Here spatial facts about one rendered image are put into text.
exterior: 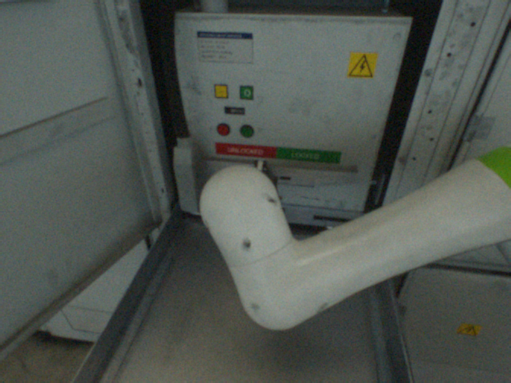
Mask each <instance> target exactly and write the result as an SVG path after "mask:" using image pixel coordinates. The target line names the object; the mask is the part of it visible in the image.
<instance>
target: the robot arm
mask: <svg viewBox="0 0 511 383"><path fill-rule="evenodd" d="M254 164H255V169H254V168H252V167H248V166H242V165H235V166H231V167H227V168H225V169H222V170H221V171H218V172H216V173H215V174H214V175H213V176H212V177H211V178H210V179H209V180H208V181H207V183H206V184H205V187H204V189H203V191H202V196H201V197H200V202H199V208H200V214H202V219H203V221H204V223H205V226H206V227H207V229H208V231H209V233H211V235H212V237H213V238H214V241H215V242H216V243H217V247H218V248H219V250H221V253H222V255H223V256H224V259H225V261H226V263H227V266H228V268H229V270H230V272H231V274H232V277H233V280H234V283H235V285H236V289H237V292H238V294H239V296H240V298H241V302H242V304H243V308H244V309H245V310H246V314H247V315H248V316H250V317H251V319H253V321H254V322H255V323H257V324H260V325H261V326H263V327H265V328H270V329H274V330H275V331H282V330H283V329H287V328H292V327H294V326H296V325H298V324H300V323H302V322H303V321H305V320H306V319H308V318H310V317H312V316H314V315H315V314H318V313H320V312H322V310H323V309H327V308H328V307H330V306H332V305H334V304H337V303H339V302H341V301H342V300H343V299H346V298H348V297H351V296H353V295H356V294H358V293H361V292H363V290H367V289H369V288H370V287H373V286H376V285H378V284H381V283H385V281H387V280H390V279H392V278H395V277H398V276H400V275H403V274H406V273H409V271H413V270H416V269H418V268H420V267H425V266H427V265H429V264H434V263H436V262H437V261H442V260H444V259H447V258H451V257H455V256H457V255H462V254H465V253H466V252H471V251H474V250H477V249H481V248H486V247H490V246H493V245H495V246H496V247H497V248H498V249H499V250H500V253H501V255H502V256H503V257H504V259H506V262H507V263H508V265H509V266H510V267H511V142H508V143H506V144H503V145H501V146H499V147H496V149H494V150H492V151H490V152H488V153H485V154H483V155H481V156H479V157H478V158H476V159H474V160H466V161H465V162H463V163H461V164H459V165H458V166H456V168H454V169H452V170H450V171H448V172H447V173H444V174H443V175H441V176H440V177H438V178H437V179H434V180H433V181H431V182H428V183H427V184H425V185H423V187H420V188H418V189H416V190H414V191H412V192H410V193H408V194H406V195H405V196H404V197H401V198H399V199H397V200H395V201H392V202H390V203H388V204H386V205H385V206H383V207H381V208H379V209H376V210H373V211H371V212H369V213H367V214H366V215H363V216H362V217H358V218H357V219H353V220H351V221H348V222H346V223H343V224H342V225H340V226H336V227H334V228H331V229H328V230H325V231H322V232H320V233H319V235H317V236H313V237H310V238H308V239H304V240H296V239H295V238H294V237H293V236H292V232H291V231H290V227H289V226H288V225H287V221H286V219H285V216H284V212H283V210H282V207H281V202H280V200H282V197H280V196H279V195H278V190H277V186H276V184H275V181H274V180H273V178H272V177H270V172H269V170H268V168H267V161H266V160H255V161H254Z"/></svg>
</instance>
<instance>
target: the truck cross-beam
mask: <svg viewBox="0 0 511 383"><path fill-rule="evenodd" d="M281 207H283V208H284V216H285V219H286V221H287V222H288V223H303V224H309V225H312V226H324V225H323V222H322V218H323V217H324V218H325V222H326V223H327V225H328V226H340V225H342V224H343V223H346V222H348V221H351V220H353V219H354V217H356V214H359V215H366V214H367V213H369V212H371V211H372V208H371V204H367V203H366V204H364V208H363V211H360V210H344V209H335V208H327V207H310V206H302V204H285V203H281Z"/></svg>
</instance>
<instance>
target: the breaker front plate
mask: <svg viewBox="0 0 511 383"><path fill-rule="evenodd" d="M409 23H410V21H344V20H309V19H272V18H235V17H175V25H176V26H174V27H175V30H176V31H174V32H175V37H174V38H175V43H174V44H176V45H175V49H176V51H175V53H176V54H175V55H176V60H177V61H176V63H177V64H176V65H177V68H178V69H177V71H178V72H177V74H178V75H177V76H179V77H178V78H179V80H178V81H179V86H180V91H181V95H180V96H182V97H181V98H182V101H183V103H184V104H183V105H184V110H185V112H184V113H185V115H186V122H187V125H188V130H189V133H190V134H191V137H192V142H194V143H197V145H198V149H199V151H200V154H202V160H213V161H224V162H234V163H253V164H254V161H255V160H266V161H267V165H273V166H283V167H293V168H304V169H323V170H333V171H343V172H353V168H354V165H357V181H356V183H354V182H336V181H325V180H316V179H298V178H291V179H279V180H278V183H277V190H278V195H279V196H280V197H282V200H280V202H281V203H285V204H302V206H310V207H327V208H335V209H344V210H360V211H362V210H363V203H364V200H366V196H367V190H368V187H369V183H370V177H371V173H372V170H373V164H374V163H375V160H376V154H377V151H378V148H379V142H380V138H381V134H382V128H383V125H384V124H385V121H386V115H387V112H388V108H389V102H390V98H391V95H392V88H394V85H395V79H396V75H397V72H398V66H399V62H400V58H401V55H402V53H403V49H404V46H405V40H406V36H407V32H408V27H409ZM197 31H209V32H237V33H252V38H253V64H246V63H226V62H206V61H199V55H198V38H197ZM351 52H359V53H379V55H378V59H377V64H376V71H375V75H374V76H373V78H347V76H348V66H349V61H350V56H351ZM215 84H223V85H227V92H228V98H216V97H215V94H214V85H215ZM240 86H253V100H245V99H240ZM225 106H231V107H245V115H235V114H224V107H225ZM220 123H226V124H228V125H229V127H230V133H229V134H228V135H225V136H223V135H219V134H218V133H217V126H218V124H220ZM243 125H251V126H252V127H253V129H254V134H253V136H251V138H245V137H244V136H243V135H242V134H241V127H242V126H243ZM215 142H221V143H231V144H253V145H264V146H275V147H285V148H296V149H308V150H330V151H341V161H340V164H339V163H319V162H309V161H297V160H277V159H267V158H256V157H246V156H236V155H226V154H216V149H215Z"/></svg>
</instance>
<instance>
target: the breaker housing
mask: <svg viewBox="0 0 511 383"><path fill-rule="evenodd" d="M380 8H381V7H344V6H296V5H231V4H228V12H227V13H216V12H200V8H195V6H194V5H193V6H190V7H187V8H184V9H180V10H178V11H175V12H176V15H175V16H176V17H235V18H272V19H309V20H344V21H410V23H409V27H408V32H409V29H410V26H411V22H412V19H413V18H412V17H405V16H404V15H403V14H401V13H400V12H398V11H396V10H395V9H394V8H390V7H389V11H380ZM408 32H407V36H406V40H405V46H406V42H407V38H408ZM405 46H404V49H403V53H402V54H401V58H400V62H399V66H398V72H399V68H400V64H401V60H402V59H403V55H404V51H405ZM398 72H397V75H396V79H395V85H396V81H397V77H398ZM395 85H394V88H392V95H393V94H394V91H395ZM392 95H391V98H390V102H389V107H390V104H391V101H392ZM388 113H389V108H388V112H387V115H386V120H387V116H388ZM385 126H386V121H385V124H384V125H383V128H382V133H383V130H385ZM381 140H382V134H381V138H380V142H379V146H380V143H381ZM378 152H379V148H378V151H377V154H376V159H377V155H378ZM375 165H376V160H375V163H374V164H373V169H375ZM372 174H373V170H372V173H371V177H370V182H371V179H372ZM369 188H370V183H369V187H368V190H367V194H368V191H369ZM366 200H367V196H366ZM366 200H364V203H363V208H364V204H366ZM362 211H363V210H362Z"/></svg>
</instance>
